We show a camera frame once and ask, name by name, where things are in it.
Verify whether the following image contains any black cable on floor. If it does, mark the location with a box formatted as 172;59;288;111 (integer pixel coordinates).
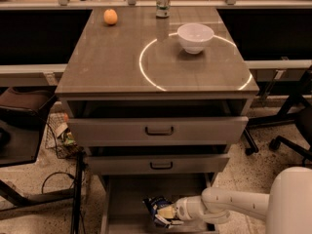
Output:
40;171;76;195

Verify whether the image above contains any orange fruit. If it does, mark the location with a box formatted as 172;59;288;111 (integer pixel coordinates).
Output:
103;9;118;25

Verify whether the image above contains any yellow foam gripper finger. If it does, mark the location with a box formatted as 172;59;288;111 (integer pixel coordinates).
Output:
157;205;176;219

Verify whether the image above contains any wire basket with items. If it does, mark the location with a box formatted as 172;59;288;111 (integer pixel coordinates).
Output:
44;112;80;159

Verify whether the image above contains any grey drawer cabinet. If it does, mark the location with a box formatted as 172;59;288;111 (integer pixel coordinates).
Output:
54;6;260;234

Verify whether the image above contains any white ceramic bowl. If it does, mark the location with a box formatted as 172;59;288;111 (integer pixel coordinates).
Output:
177;23;215;55

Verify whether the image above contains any drawer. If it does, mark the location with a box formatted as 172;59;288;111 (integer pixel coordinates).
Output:
87;154;229;176
100;174;219;234
68;116;248;147

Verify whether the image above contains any green soda can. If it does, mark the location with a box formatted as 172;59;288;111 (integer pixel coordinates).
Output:
156;0;171;18

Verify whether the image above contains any black office chair right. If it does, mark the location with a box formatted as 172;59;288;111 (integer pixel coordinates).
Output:
242;68;312;167

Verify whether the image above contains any bottom drawer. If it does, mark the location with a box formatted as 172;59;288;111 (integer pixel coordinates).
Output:
100;174;219;234

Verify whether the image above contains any middle drawer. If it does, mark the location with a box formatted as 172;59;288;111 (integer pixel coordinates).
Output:
87;154;229;176

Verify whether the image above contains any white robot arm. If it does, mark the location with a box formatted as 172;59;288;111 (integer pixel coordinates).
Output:
156;167;312;234

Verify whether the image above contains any top drawer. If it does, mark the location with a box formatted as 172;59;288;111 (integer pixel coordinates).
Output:
68;116;248;147

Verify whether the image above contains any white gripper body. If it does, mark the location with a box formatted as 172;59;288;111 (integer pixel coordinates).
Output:
174;197;193;220

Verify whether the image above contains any blue chip bag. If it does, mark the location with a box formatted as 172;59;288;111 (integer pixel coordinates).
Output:
142;196;183;229

